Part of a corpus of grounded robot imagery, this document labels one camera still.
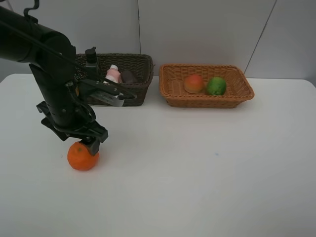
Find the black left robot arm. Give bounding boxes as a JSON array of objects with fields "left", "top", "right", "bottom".
[{"left": 0, "top": 7, "right": 108, "bottom": 156}]

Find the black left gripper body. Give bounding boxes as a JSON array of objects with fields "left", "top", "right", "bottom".
[{"left": 37, "top": 81, "right": 108, "bottom": 143}]

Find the orange mandarin fruit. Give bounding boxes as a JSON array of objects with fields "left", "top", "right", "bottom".
[{"left": 67, "top": 142, "right": 99, "bottom": 171}]

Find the dark green pump bottle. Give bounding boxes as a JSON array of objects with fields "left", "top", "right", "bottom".
[{"left": 85, "top": 47, "right": 102, "bottom": 81}]

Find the light orange wicker basket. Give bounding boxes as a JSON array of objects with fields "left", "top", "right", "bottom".
[{"left": 159, "top": 64, "right": 254, "bottom": 109}]

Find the dark brown wicker basket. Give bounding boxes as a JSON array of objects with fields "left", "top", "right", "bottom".
[{"left": 73, "top": 53, "right": 154, "bottom": 107}]

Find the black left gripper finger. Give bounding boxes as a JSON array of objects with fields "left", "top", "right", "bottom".
[{"left": 80, "top": 137, "right": 100, "bottom": 156}]

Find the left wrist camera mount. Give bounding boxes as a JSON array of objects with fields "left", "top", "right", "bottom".
[{"left": 78, "top": 79, "right": 137, "bottom": 107}]

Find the red orange peach fruit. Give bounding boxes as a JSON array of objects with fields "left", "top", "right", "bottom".
[{"left": 184, "top": 74, "right": 204, "bottom": 94}]

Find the pink bottle white cap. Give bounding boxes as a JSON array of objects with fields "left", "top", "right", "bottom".
[{"left": 105, "top": 64, "right": 121, "bottom": 83}]

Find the green lime fruit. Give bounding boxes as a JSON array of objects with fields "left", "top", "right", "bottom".
[{"left": 206, "top": 77, "right": 227, "bottom": 96}]

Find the translucent purple plastic cup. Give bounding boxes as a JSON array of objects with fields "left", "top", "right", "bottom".
[{"left": 120, "top": 70, "right": 138, "bottom": 84}]

